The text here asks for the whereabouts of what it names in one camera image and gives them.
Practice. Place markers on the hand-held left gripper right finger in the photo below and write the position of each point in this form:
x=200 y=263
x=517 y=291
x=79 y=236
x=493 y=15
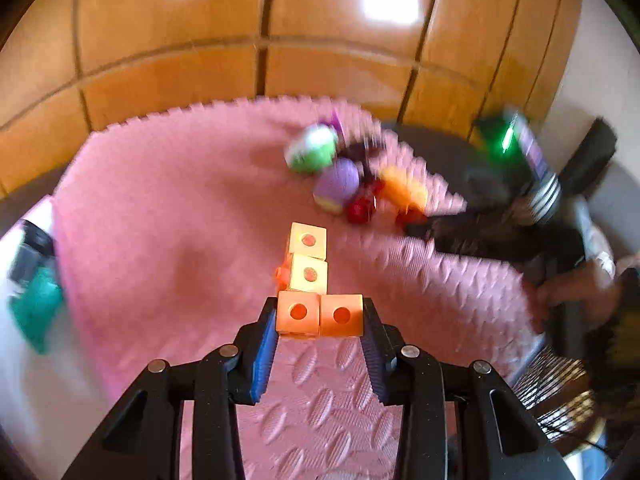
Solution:
x=374 y=360

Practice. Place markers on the brown massager with pegs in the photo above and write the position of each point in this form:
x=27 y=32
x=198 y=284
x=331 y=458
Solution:
x=365 y=152

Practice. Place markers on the green and white plastic container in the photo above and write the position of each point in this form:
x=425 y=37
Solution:
x=311 y=150

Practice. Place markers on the pink foam mat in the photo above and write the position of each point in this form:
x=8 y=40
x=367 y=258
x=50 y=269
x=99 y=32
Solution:
x=175 y=220

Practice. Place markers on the red plastic building block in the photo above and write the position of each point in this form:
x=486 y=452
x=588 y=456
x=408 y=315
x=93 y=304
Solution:
x=362 y=206

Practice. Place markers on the purple oval perforated lid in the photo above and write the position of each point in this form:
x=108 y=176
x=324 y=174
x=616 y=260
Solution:
x=336 y=185

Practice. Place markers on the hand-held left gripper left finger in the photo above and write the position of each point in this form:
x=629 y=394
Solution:
x=264 y=360

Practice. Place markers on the grey ribbed filter cup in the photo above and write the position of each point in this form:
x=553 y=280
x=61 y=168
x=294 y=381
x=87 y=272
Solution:
x=31 y=247

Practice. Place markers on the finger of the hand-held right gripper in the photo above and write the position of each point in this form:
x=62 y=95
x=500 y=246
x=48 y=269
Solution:
x=450 y=230

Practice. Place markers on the small purple plastic piece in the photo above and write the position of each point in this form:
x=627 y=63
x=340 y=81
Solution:
x=334 y=121

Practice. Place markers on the orange linking cube block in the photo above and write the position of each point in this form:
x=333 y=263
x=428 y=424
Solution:
x=307 y=272

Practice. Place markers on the wooden panel cabinet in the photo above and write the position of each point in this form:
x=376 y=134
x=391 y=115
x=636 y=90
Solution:
x=250 y=35

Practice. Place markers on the teal plastic mould piece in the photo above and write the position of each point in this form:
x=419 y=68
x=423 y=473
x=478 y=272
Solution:
x=35 y=307

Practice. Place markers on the striped dark cloth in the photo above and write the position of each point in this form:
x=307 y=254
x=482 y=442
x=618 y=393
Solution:
x=555 y=390

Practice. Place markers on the small orange plastic piece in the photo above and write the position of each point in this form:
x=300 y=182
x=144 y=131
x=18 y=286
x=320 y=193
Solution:
x=400 y=187

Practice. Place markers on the person's right hand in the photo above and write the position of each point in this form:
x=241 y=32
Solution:
x=575 y=295

